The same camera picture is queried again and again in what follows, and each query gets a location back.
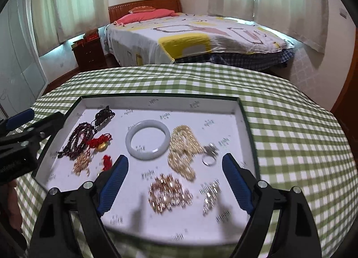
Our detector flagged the pale jade bangle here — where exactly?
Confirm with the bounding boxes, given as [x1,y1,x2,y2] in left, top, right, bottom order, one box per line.
[125,120,170,161]

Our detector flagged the orange patterned pillow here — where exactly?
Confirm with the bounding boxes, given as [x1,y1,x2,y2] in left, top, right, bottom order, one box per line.
[129,6,156,14]

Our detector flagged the black cord necklace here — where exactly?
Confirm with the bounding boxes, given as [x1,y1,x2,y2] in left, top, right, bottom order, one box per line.
[92,105,116,130]

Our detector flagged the dark wooden nightstand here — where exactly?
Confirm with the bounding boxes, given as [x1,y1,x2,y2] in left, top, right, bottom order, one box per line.
[72,37,107,72]

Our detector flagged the red boxes on nightstand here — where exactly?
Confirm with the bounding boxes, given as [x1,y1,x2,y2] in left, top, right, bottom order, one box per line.
[79,29,100,43]

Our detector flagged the left white curtain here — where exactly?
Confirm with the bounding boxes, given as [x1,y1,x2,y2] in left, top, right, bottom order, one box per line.
[30,0,109,57]

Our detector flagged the dark green jewelry tray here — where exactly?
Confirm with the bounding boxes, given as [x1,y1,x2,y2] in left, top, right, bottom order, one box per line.
[33,94,259,246]

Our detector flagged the red tassel gold charm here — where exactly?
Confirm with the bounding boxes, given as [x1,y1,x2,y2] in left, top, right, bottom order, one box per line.
[102,155,113,172]

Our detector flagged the glass wardrobe door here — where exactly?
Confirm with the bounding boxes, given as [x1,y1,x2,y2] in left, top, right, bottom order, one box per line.
[1,0,48,118]

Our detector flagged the white pearl necklace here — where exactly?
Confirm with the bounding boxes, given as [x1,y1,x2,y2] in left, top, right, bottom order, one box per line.
[167,125,207,182]

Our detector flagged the bed with patterned cover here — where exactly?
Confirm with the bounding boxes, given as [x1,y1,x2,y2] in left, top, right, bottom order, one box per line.
[104,13,294,71]

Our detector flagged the silver crystal brooch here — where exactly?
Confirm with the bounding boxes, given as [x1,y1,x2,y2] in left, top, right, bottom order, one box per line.
[200,179,221,216]

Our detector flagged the small gold chain bracelet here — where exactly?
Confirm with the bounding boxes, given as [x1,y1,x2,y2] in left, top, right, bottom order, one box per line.
[72,150,93,177]

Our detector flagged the wooden headboard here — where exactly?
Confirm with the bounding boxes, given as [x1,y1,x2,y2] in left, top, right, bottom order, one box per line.
[108,0,183,23]

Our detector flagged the dark red bead necklace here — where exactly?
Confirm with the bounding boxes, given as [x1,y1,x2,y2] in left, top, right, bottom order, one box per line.
[57,122,96,161]

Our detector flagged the silver ring with ornament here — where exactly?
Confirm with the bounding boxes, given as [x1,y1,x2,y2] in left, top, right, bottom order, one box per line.
[201,143,220,167]

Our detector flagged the rose gold crystal bracelet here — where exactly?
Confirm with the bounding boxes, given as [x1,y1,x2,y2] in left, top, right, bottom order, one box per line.
[148,173,194,215]

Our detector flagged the left hand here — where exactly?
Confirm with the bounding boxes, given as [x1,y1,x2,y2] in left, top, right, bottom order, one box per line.
[2,180,23,233]

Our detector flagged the pink pillow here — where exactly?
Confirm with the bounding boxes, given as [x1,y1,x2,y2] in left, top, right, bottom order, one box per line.
[113,9,178,26]

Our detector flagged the red cord gold lock pendant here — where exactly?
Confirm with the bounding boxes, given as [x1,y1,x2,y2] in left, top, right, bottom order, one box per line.
[87,133,112,152]

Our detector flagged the green white checkered tablecloth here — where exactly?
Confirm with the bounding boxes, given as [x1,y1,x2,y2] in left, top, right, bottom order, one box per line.
[32,63,357,257]

